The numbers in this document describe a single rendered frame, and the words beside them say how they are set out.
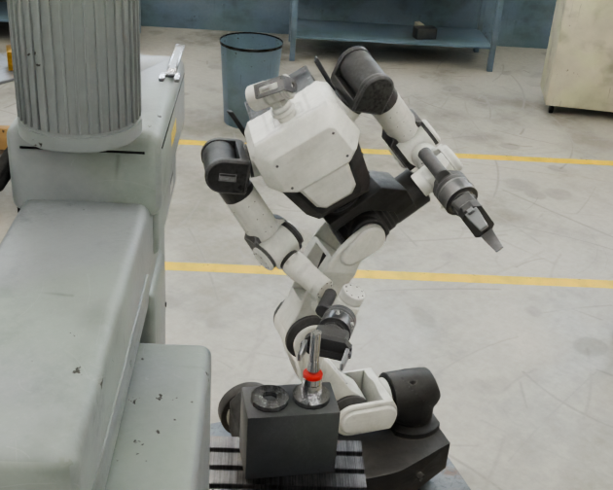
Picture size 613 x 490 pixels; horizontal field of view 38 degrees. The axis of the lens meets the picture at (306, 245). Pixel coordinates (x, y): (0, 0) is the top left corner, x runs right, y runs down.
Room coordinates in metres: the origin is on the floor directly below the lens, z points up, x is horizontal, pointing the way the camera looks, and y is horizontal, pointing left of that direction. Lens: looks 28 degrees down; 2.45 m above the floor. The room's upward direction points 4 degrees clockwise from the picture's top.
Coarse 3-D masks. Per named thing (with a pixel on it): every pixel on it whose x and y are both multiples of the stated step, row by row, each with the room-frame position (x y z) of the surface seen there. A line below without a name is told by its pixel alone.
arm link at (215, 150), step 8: (208, 144) 2.22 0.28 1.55; (216, 144) 2.20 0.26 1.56; (224, 144) 2.21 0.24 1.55; (208, 152) 2.18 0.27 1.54; (216, 152) 2.15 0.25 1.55; (224, 152) 2.15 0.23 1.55; (232, 152) 2.18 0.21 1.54; (208, 160) 2.13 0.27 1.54; (248, 184) 2.16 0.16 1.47; (248, 192) 2.14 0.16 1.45; (224, 200) 2.14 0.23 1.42; (232, 200) 2.13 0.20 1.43; (240, 200) 2.13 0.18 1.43
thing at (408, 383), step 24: (408, 384) 2.31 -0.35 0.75; (432, 384) 2.33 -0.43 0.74; (408, 408) 2.27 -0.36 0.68; (432, 408) 2.32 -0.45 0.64; (384, 432) 2.28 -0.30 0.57; (408, 432) 2.26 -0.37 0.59; (432, 432) 2.28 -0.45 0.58; (384, 456) 2.16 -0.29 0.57; (408, 456) 2.17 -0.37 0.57; (432, 456) 2.20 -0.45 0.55; (384, 480) 2.08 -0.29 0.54; (408, 480) 2.13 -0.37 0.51
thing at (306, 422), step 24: (288, 384) 1.76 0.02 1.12; (240, 408) 1.73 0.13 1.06; (264, 408) 1.65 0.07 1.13; (288, 408) 1.67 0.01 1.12; (312, 408) 1.67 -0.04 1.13; (336, 408) 1.68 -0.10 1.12; (240, 432) 1.72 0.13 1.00; (264, 432) 1.63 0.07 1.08; (288, 432) 1.64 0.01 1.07; (312, 432) 1.65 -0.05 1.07; (336, 432) 1.67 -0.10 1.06; (264, 456) 1.63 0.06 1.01; (288, 456) 1.64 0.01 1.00; (312, 456) 1.66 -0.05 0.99
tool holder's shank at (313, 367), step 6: (312, 336) 1.70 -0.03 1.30; (318, 336) 1.70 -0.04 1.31; (312, 342) 1.70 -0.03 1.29; (318, 342) 1.70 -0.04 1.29; (312, 348) 1.70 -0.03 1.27; (318, 348) 1.70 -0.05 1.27; (312, 354) 1.70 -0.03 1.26; (318, 354) 1.71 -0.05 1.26; (312, 360) 1.70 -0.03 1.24; (318, 360) 1.71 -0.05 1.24; (312, 366) 1.70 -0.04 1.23; (318, 366) 1.71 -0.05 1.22; (312, 372) 1.70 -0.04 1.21
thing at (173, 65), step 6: (174, 48) 1.89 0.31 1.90; (180, 48) 1.89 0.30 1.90; (174, 54) 1.84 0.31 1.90; (180, 54) 1.84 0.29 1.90; (174, 60) 1.80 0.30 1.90; (168, 66) 1.76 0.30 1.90; (174, 66) 1.76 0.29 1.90; (162, 72) 1.72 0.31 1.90; (168, 72) 1.72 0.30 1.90; (174, 72) 1.72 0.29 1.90; (162, 78) 1.68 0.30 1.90; (174, 78) 1.69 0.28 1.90
